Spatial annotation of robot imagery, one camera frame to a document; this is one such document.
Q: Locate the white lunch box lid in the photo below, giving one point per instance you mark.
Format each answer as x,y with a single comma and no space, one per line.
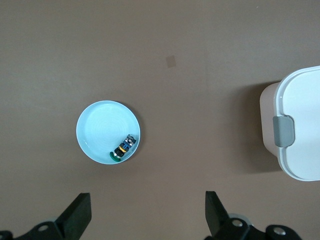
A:
305,112

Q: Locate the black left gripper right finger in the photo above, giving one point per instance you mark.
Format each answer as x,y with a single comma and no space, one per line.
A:
215,217

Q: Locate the brown tape patch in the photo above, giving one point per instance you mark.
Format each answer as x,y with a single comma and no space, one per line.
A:
170,61

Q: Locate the lunch box base container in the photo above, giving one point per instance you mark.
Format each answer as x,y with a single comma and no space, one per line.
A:
267,112

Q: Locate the light blue round plate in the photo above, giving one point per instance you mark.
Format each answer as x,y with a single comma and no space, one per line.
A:
100,125

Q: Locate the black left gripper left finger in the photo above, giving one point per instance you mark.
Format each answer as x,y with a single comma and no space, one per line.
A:
77,217

